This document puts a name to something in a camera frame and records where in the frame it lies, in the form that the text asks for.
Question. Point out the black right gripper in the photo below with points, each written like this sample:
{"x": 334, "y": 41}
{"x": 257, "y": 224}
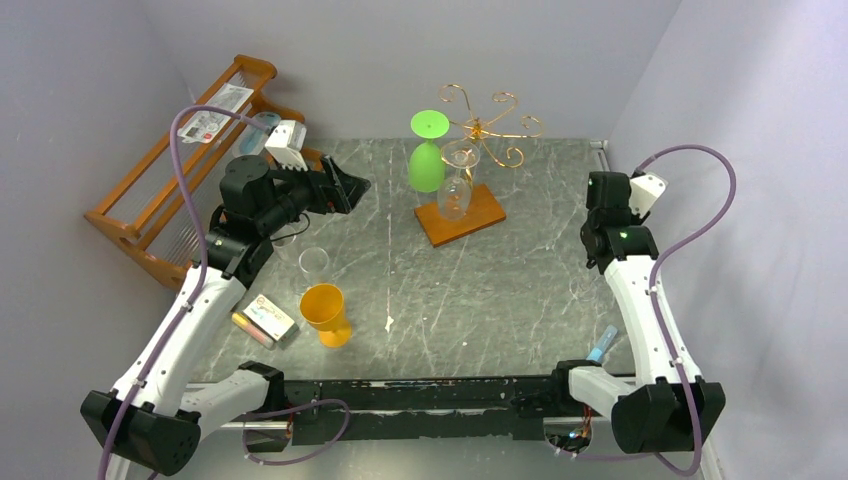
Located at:
{"x": 592, "y": 245}

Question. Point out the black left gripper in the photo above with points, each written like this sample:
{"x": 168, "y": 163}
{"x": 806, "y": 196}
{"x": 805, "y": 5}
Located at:
{"x": 341, "y": 192}

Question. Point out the green plastic wine glass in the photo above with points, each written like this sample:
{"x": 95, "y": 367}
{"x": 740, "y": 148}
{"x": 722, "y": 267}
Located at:
{"x": 426, "y": 169}

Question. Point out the clear wine glass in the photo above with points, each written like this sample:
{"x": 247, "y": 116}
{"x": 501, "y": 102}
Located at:
{"x": 455, "y": 193}

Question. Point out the orange plastic wine glass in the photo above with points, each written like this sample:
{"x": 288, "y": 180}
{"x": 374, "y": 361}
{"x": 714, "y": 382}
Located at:
{"x": 323, "y": 307}

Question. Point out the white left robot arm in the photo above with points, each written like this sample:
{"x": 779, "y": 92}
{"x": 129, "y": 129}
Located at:
{"x": 149, "y": 417}

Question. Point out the orange wooden shelf rack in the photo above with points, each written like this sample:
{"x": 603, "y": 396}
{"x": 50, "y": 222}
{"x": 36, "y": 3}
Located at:
{"x": 144, "y": 214}

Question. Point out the clear glass tumbler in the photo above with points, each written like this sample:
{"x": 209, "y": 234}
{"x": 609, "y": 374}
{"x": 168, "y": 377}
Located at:
{"x": 314, "y": 263}

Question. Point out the small clear glass cup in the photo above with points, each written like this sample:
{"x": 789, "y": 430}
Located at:
{"x": 284, "y": 243}

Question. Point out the blue white blister pack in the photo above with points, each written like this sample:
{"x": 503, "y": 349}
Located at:
{"x": 252, "y": 141}

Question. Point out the small printed cardboard box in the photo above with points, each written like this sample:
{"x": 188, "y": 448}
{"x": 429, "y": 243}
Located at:
{"x": 265, "y": 322}

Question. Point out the white printed package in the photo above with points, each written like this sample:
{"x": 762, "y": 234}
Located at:
{"x": 204, "y": 126}

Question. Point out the light blue tape piece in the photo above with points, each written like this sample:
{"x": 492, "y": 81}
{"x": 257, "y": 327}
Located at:
{"x": 600, "y": 348}

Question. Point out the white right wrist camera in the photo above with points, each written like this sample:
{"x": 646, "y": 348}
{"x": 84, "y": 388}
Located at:
{"x": 645, "y": 189}

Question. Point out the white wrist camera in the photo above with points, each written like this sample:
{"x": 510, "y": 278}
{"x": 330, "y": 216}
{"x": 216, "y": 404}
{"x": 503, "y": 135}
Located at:
{"x": 645, "y": 189}
{"x": 284, "y": 144}

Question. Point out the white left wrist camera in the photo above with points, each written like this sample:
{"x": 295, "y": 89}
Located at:
{"x": 284, "y": 144}

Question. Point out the gold wire wine glass rack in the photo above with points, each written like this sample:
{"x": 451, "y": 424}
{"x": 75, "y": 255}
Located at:
{"x": 484, "y": 210}

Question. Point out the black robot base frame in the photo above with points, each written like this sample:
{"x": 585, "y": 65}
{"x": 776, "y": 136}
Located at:
{"x": 515, "y": 406}

